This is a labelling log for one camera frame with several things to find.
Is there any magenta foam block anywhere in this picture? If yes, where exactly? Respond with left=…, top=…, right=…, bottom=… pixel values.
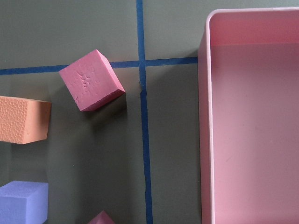
left=59, top=49, right=125, bottom=112

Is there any pink plastic tray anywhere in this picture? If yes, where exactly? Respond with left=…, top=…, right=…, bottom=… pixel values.
left=198, top=7, right=299, bottom=224

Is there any dark pink foam block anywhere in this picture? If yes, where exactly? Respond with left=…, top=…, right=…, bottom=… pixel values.
left=88, top=210, right=115, bottom=224

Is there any orange foam block right side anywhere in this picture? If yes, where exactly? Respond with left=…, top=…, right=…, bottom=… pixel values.
left=0, top=96, right=51, bottom=144

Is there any purple foam block right side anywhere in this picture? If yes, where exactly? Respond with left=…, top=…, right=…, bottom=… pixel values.
left=0, top=181, right=49, bottom=224

